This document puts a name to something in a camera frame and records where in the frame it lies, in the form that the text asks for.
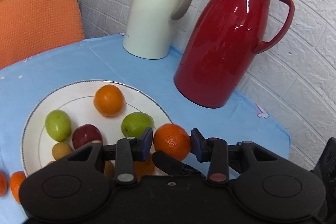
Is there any green apple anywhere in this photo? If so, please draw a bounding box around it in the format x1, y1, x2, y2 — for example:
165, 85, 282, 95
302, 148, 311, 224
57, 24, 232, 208
121, 112, 154, 138
45, 110, 72, 142

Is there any mandarin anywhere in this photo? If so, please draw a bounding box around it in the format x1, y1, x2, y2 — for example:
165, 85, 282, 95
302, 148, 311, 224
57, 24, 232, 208
10, 171, 26, 204
0, 171, 8, 197
153, 123, 191, 161

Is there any dark red plum back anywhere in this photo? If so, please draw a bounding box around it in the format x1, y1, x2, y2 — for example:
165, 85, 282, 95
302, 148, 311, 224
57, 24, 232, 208
72, 124, 102, 149

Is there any large orange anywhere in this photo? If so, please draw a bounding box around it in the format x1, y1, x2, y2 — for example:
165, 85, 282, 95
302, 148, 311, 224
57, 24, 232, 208
134, 153, 155, 181
93, 85, 125, 117

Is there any brown longan front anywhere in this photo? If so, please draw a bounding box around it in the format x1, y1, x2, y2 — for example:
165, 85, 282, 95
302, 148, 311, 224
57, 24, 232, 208
104, 161, 114, 180

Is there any white ceramic plate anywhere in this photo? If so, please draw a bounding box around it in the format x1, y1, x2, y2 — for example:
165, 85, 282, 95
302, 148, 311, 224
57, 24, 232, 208
21, 80, 171, 176

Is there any blue cartoon tablecloth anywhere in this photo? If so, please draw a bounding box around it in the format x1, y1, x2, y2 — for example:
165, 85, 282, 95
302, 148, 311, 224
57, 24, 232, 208
0, 33, 292, 224

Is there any red thermos jug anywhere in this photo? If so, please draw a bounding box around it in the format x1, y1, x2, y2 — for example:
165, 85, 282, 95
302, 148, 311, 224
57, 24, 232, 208
174, 0, 295, 108

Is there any white thermos jug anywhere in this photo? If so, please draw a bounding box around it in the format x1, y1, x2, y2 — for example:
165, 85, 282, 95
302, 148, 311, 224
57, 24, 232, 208
123, 0, 192, 60

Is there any orange chair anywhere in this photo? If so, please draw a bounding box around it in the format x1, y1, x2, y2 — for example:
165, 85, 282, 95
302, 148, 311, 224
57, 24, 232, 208
1, 0, 84, 69

